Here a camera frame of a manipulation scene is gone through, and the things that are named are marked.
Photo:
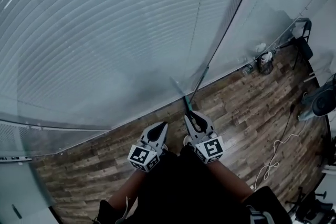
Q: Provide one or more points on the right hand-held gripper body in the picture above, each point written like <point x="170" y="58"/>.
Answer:
<point x="212" y="148"/>

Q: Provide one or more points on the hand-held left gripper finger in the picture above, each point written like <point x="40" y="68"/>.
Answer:
<point x="147" y="135"/>
<point x="164" y="139"/>

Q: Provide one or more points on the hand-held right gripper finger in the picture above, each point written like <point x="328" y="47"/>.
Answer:
<point x="190" y="131"/>
<point x="210" y="126"/>

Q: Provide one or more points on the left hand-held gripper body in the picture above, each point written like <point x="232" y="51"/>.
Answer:
<point x="140" y="156"/>

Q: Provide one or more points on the person's right forearm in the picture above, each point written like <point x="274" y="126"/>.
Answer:
<point x="228" y="181"/>

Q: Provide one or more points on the person's left forearm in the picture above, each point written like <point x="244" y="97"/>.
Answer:
<point x="126" y="189"/>

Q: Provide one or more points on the person's white shoe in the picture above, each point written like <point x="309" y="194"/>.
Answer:
<point x="187" y="140"/>
<point x="165" y="147"/>

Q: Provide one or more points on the person's black clothed body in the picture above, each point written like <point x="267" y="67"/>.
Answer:
<point x="183" y="191"/>

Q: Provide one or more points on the clear plastic bottle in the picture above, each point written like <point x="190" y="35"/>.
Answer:
<point x="249" y="68"/>

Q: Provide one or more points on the black mesh trash bin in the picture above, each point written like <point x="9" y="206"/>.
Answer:
<point x="266" y="66"/>

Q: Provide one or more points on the white window blinds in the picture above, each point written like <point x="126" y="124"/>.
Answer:
<point x="105" y="34"/>

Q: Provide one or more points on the grey floor fan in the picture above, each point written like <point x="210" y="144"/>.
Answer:
<point x="323" y="105"/>

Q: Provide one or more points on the black office chair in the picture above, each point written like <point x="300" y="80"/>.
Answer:
<point x="312" y="209"/>

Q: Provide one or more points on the grey glass door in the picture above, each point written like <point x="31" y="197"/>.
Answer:
<point x="26" y="191"/>

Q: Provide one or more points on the black folding chair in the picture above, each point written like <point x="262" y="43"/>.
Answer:
<point x="305" y="47"/>

